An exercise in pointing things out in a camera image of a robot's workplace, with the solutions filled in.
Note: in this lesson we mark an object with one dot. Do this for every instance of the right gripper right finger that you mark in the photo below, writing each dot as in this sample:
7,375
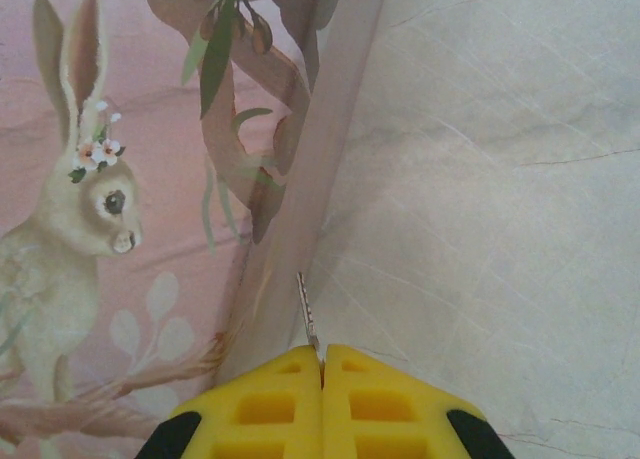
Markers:
390,414

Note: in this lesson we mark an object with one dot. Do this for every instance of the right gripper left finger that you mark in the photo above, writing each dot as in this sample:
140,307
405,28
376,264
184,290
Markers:
270,414

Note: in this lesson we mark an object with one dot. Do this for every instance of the pink illustrated tin box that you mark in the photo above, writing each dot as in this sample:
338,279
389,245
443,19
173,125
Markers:
150,179

